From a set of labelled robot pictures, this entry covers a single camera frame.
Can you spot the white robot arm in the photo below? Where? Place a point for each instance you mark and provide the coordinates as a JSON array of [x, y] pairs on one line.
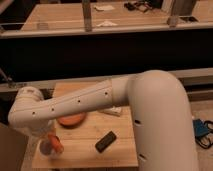
[[160, 108]]

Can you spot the white crumpled paper piece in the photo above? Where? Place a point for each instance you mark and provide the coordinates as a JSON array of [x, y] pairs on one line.
[[115, 111]]

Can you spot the orange bowl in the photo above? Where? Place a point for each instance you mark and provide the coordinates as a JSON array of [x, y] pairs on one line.
[[72, 120]]

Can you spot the black rectangular block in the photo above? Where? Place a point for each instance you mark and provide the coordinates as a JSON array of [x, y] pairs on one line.
[[105, 141]]

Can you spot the white cloth on far table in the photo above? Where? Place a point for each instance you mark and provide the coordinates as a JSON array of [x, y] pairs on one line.
[[107, 24]]

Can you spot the white paper on far table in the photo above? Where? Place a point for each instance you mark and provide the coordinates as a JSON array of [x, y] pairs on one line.
[[104, 8]]

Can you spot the black tools on far table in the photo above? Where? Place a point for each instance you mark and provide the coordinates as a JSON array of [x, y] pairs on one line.
[[142, 6]]

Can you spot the blue electronic box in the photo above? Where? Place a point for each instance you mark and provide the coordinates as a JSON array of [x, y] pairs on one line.
[[200, 129]]

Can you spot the metal frame post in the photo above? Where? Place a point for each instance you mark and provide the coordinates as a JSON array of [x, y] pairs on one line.
[[180, 9], [87, 15]]

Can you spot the metal frame post right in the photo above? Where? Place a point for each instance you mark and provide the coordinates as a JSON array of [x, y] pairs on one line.
[[180, 9]]

